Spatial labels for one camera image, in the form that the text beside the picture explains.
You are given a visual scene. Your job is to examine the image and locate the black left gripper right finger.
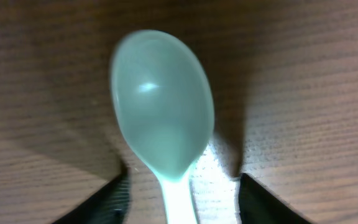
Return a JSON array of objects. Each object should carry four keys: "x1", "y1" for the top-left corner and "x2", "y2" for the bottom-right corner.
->
[{"x1": 238, "y1": 173, "x2": 311, "y2": 224}]

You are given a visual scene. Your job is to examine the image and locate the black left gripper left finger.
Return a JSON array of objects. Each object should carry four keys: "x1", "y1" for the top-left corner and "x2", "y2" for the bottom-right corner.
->
[{"x1": 52, "y1": 164, "x2": 131, "y2": 224}]

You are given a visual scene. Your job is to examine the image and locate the light blue plastic spoon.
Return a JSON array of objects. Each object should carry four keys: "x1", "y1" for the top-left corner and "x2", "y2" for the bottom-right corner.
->
[{"x1": 110, "y1": 30, "x2": 214, "y2": 223}]

